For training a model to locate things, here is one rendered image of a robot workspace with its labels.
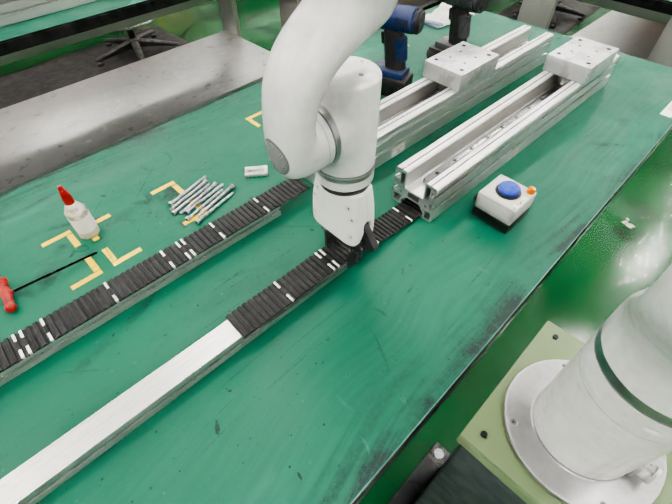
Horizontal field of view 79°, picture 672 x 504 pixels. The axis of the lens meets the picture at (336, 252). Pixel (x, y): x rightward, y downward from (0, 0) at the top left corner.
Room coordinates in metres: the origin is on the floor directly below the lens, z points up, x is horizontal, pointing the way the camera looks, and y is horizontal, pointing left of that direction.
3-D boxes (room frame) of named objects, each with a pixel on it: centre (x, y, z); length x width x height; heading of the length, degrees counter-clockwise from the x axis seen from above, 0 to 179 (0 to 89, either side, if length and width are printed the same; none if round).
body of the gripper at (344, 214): (0.48, -0.01, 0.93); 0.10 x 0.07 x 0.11; 43
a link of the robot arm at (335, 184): (0.48, -0.01, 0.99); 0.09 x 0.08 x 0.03; 43
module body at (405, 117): (1.02, -0.31, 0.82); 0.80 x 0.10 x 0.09; 133
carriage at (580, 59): (1.05, -0.62, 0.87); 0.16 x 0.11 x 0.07; 133
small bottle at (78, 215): (0.54, 0.48, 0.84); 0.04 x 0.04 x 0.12
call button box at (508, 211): (0.60, -0.32, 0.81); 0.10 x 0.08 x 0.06; 43
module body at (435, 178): (0.88, -0.44, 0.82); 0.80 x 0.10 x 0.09; 133
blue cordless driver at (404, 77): (1.11, -0.12, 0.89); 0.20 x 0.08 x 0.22; 64
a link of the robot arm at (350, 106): (0.47, -0.01, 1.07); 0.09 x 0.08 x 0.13; 131
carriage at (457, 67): (1.02, -0.31, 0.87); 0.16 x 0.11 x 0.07; 133
